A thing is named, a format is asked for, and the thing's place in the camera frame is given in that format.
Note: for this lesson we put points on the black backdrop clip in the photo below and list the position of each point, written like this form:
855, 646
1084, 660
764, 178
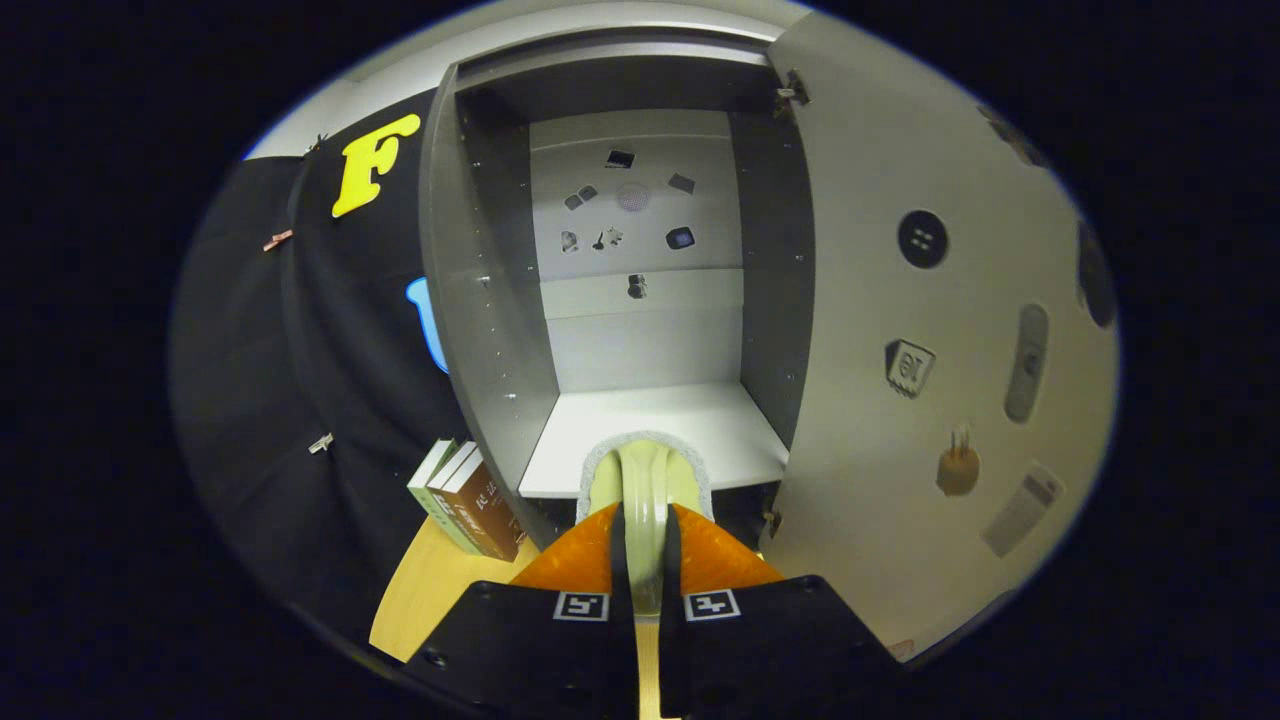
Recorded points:
315, 146

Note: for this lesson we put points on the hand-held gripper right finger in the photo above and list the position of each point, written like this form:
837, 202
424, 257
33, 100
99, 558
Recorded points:
780, 650

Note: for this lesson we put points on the black backdrop cloth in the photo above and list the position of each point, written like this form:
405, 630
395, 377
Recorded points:
260, 400

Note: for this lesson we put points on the pink clip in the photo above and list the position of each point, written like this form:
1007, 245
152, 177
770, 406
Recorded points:
278, 240

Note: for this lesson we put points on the beige cabinet door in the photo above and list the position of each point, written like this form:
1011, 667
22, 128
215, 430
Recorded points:
860, 300

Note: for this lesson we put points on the silver clip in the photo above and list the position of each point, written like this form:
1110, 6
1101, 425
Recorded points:
321, 442

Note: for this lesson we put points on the metal door hinge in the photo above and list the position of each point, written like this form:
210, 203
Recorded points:
790, 90
770, 522

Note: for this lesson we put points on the dark grey cabinet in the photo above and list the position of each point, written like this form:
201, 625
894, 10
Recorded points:
490, 330

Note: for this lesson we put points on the brown book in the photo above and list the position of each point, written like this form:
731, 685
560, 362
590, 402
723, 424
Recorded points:
485, 510

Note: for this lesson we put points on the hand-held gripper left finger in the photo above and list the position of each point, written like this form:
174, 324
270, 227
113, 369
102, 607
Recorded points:
530, 650

